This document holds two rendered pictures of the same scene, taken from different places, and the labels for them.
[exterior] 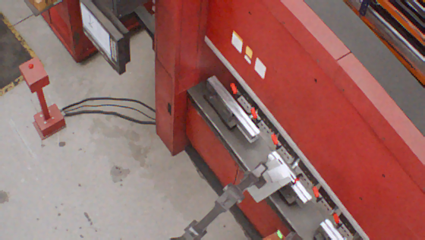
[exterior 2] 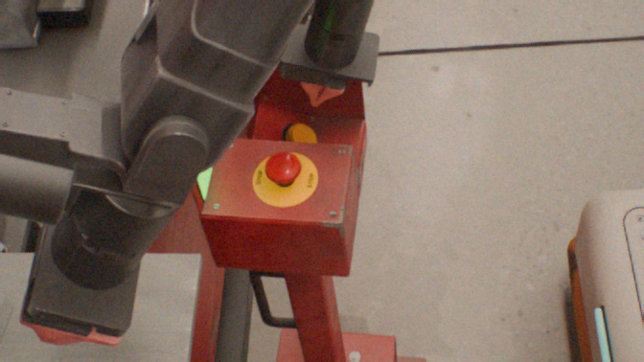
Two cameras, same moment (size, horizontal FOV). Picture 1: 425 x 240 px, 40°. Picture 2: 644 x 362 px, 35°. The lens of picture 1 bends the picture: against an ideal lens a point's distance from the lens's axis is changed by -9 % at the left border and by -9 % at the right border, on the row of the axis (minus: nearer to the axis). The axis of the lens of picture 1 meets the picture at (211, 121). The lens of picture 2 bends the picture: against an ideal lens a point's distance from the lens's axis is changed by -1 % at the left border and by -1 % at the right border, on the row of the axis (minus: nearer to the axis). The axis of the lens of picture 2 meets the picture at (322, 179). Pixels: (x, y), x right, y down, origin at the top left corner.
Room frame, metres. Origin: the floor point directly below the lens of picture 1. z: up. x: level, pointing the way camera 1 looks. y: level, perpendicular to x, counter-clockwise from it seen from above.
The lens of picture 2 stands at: (1.69, 0.08, 1.73)
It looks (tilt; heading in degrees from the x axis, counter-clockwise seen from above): 56 degrees down; 231
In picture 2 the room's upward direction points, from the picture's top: 9 degrees counter-clockwise
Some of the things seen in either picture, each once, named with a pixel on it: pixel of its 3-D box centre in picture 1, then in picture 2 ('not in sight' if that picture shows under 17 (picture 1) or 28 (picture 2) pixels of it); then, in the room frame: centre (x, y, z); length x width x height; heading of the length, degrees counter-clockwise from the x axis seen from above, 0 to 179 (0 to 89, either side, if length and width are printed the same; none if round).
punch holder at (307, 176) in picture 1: (310, 171); not in sight; (1.60, -0.59, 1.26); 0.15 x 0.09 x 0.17; 41
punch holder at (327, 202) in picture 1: (330, 197); not in sight; (1.45, -0.72, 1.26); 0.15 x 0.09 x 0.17; 41
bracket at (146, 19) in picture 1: (136, 26); not in sight; (2.55, 0.57, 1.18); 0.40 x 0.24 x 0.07; 41
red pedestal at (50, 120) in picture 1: (41, 98); not in sight; (2.36, 1.33, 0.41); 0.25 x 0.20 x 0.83; 131
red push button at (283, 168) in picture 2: not in sight; (284, 173); (1.30, -0.45, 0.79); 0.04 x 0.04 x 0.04
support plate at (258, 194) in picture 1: (266, 180); (26, 354); (1.64, -0.37, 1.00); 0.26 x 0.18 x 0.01; 131
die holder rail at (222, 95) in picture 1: (232, 108); not in sight; (2.16, -0.12, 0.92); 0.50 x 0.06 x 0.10; 41
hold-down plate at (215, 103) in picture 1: (220, 109); not in sight; (2.16, -0.05, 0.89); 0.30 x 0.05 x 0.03; 41
